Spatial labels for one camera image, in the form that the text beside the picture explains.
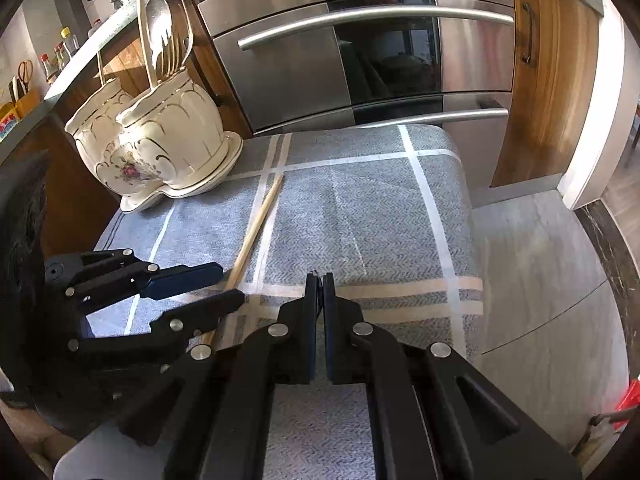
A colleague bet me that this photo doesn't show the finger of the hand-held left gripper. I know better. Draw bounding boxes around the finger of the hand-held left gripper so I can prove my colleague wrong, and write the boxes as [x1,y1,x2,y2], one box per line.
[67,289,246,361]
[45,248,223,311]

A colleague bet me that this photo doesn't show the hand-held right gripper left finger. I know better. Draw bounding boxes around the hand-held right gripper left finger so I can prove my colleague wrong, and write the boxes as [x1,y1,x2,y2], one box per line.
[117,272,321,480]

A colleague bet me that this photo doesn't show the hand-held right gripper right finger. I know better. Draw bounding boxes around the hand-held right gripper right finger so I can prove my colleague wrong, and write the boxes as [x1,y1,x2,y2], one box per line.
[322,272,583,480]

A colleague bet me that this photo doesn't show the cream floral ceramic utensil holder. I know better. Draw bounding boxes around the cream floral ceramic utensil holder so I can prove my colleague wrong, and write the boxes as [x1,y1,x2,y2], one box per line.
[64,72,244,213]

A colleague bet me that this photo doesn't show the large steel spoon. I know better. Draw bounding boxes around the large steel spoon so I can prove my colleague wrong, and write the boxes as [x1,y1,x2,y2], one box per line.
[147,0,174,73]

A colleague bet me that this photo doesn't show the dark wooden base cabinet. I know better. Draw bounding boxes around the dark wooden base cabinet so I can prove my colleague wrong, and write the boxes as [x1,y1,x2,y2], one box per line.
[0,115,123,261]

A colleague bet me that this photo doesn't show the grey plaid tablecloth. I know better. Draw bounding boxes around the grey plaid tablecloth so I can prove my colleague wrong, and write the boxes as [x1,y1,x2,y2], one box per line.
[90,124,485,480]

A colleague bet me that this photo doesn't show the colourful packet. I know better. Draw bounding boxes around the colourful packet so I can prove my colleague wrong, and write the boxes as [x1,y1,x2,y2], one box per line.
[0,102,21,136]

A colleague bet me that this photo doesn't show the yellow knife block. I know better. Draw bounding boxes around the yellow knife block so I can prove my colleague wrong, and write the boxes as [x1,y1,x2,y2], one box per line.
[10,90,41,118]

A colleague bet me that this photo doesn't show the wooden cabinet beside oven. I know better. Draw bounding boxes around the wooden cabinet beside oven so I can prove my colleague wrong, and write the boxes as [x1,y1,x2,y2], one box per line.
[97,0,253,138]

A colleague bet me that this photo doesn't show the gold fork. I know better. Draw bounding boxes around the gold fork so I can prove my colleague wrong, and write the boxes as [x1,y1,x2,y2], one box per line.
[170,25,188,78]

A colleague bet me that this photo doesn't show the dark stone countertop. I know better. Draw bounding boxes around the dark stone countertop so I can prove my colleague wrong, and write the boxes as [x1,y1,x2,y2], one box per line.
[44,0,603,103]

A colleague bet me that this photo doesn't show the stainless steel built-in oven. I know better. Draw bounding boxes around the stainless steel built-in oven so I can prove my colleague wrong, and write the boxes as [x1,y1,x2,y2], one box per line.
[196,0,516,133]

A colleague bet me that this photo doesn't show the stainless steel drawer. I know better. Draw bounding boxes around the stainless steel drawer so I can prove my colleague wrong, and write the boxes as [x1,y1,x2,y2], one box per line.
[250,91,511,136]

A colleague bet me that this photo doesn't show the wooden cabinet door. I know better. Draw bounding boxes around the wooden cabinet door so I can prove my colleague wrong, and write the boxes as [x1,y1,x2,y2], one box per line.
[490,0,601,188]

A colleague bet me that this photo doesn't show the red object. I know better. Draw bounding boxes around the red object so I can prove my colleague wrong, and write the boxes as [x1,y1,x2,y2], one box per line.
[612,379,640,431]

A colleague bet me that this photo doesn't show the black cabinet handle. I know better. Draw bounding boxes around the black cabinet handle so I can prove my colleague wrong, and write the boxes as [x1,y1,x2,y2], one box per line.
[520,2,535,64]

